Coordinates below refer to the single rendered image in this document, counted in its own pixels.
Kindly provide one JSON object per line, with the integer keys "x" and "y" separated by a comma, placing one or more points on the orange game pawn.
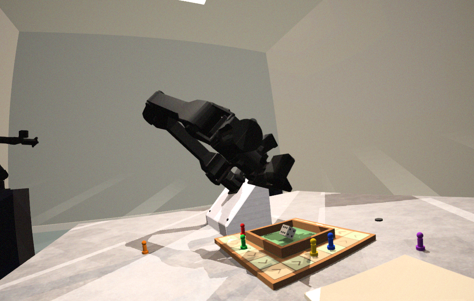
{"x": 145, "y": 251}

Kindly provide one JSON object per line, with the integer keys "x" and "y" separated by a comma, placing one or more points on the green pawn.
{"x": 243, "y": 243}

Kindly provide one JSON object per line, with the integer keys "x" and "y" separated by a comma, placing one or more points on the purple pawn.
{"x": 420, "y": 246}

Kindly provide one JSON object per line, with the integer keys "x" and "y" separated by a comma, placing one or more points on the yellow pawn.
{"x": 313, "y": 251}

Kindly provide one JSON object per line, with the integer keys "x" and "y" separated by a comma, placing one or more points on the beige six-sided die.
{"x": 287, "y": 231}

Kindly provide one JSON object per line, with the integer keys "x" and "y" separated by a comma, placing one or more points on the blue game pawn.
{"x": 330, "y": 245}

